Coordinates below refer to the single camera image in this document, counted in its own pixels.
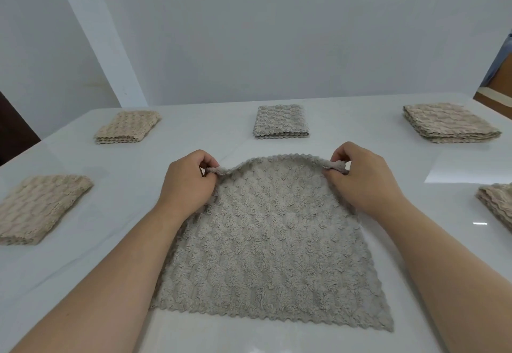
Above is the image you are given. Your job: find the blue grey clothing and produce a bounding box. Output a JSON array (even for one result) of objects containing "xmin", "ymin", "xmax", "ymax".
[{"xmin": 479, "ymin": 33, "xmax": 512, "ymax": 87}]

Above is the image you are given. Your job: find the dark brown door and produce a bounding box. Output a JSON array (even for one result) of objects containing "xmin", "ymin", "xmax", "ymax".
[{"xmin": 0, "ymin": 91, "xmax": 42, "ymax": 165}]

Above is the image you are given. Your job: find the person's left hand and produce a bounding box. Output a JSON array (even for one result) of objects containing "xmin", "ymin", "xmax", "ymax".
[{"xmin": 154, "ymin": 149, "xmax": 221, "ymax": 218}]

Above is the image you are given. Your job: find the beige waffle towel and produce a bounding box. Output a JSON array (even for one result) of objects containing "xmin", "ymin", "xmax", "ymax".
[
  {"xmin": 475, "ymin": 182, "xmax": 512, "ymax": 234},
  {"xmin": 0, "ymin": 174, "xmax": 95, "ymax": 246},
  {"xmin": 403, "ymin": 102, "xmax": 502, "ymax": 145},
  {"xmin": 94, "ymin": 110, "xmax": 162, "ymax": 145}
]

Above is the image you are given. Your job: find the white marble table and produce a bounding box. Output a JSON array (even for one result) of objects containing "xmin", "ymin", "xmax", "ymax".
[{"xmin": 0, "ymin": 92, "xmax": 512, "ymax": 353}]

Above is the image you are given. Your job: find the grey waffle towel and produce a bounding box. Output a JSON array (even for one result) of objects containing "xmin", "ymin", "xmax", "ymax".
[
  {"xmin": 150, "ymin": 153, "xmax": 395, "ymax": 333},
  {"xmin": 252, "ymin": 103, "xmax": 310, "ymax": 140}
]

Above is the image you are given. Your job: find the person's right forearm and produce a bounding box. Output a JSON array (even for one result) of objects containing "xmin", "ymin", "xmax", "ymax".
[{"xmin": 380, "ymin": 200, "xmax": 512, "ymax": 353}]

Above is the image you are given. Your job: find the brown sofa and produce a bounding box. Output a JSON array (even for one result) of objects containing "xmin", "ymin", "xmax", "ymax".
[{"xmin": 473, "ymin": 51, "xmax": 512, "ymax": 119}]

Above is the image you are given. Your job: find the person's right hand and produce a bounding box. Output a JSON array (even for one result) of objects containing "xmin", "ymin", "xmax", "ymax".
[{"xmin": 322, "ymin": 141, "xmax": 413, "ymax": 220}]

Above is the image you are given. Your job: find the person's left forearm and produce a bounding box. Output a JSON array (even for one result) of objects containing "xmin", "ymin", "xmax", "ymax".
[{"xmin": 12, "ymin": 203, "xmax": 189, "ymax": 353}]

